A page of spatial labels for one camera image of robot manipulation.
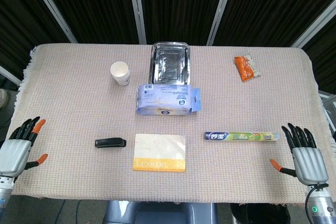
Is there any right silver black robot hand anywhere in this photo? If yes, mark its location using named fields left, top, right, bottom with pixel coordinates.
left=270, top=122, right=329, bottom=185

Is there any blue wet wipes pack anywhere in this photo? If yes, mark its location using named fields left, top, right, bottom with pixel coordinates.
left=135, top=83, right=202, bottom=116

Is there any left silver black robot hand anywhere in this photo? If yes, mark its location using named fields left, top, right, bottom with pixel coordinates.
left=0, top=116, right=49, bottom=177

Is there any white shoe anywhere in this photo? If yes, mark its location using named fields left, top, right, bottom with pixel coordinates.
left=0, top=88, right=10, bottom=109

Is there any white paper cup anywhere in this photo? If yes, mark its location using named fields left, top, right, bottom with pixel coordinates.
left=110, top=61, right=131, bottom=87

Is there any yellow Lexicon notepad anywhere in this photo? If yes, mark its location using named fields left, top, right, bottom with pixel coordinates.
left=132, top=133, right=187, bottom=173

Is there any stainless steel tray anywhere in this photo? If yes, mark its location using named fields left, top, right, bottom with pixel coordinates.
left=148, top=41, right=191, bottom=85

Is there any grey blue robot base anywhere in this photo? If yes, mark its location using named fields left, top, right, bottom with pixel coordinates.
left=104, top=199, right=218, bottom=224

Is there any cling film roll box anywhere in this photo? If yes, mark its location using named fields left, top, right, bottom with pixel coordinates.
left=204, top=131, right=280, bottom=142

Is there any orange snack packet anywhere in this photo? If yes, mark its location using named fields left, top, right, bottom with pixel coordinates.
left=234, top=54, right=262, bottom=82

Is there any grey metal partition post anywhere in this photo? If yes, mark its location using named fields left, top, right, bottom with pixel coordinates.
left=290, top=0, right=336, bottom=48
left=206, top=0, right=237, bottom=46
left=127, top=0, right=147, bottom=45
left=25, top=0, right=78, bottom=44

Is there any black stapler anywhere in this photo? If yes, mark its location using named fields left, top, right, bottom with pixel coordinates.
left=94, top=137, right=127, bottom=148

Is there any beige woven tablecloth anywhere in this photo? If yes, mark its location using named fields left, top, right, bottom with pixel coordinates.
left=5, top=43, right=336, bottom=207

